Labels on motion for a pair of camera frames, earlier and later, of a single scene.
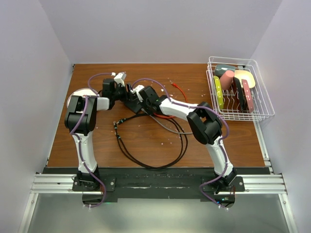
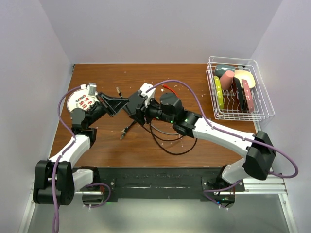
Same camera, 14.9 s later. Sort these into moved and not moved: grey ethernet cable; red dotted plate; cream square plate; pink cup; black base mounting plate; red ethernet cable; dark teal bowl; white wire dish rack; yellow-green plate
Moved: grey ethernet cable; red ethernet cable
Not moved: pink cup; red dotted plate; cream square plate; white wire dish rack; dark teal bowl; yellow-green plate; black base mounting plate
